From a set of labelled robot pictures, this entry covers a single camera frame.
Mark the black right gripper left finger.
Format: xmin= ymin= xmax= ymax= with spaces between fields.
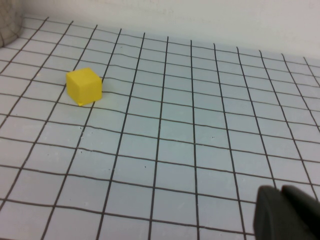
xmin=253 ymin=185 xmax=320 ymax=240

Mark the white black grid tablecloth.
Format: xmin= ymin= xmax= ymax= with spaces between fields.
xmin=0 ymin=16 xmax=320 ymax=240

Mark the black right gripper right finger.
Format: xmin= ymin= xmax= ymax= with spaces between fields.
xmin=281 ymin=184 xmax=320 ymax=236

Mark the yellow foam cube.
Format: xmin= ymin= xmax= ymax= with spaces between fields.
xmin=65 ymin=67 xmax=103 ymax=107

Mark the stainless steel pot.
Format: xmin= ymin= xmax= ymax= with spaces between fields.
xmin=0 ymin=0 xmax=25 ymax=48

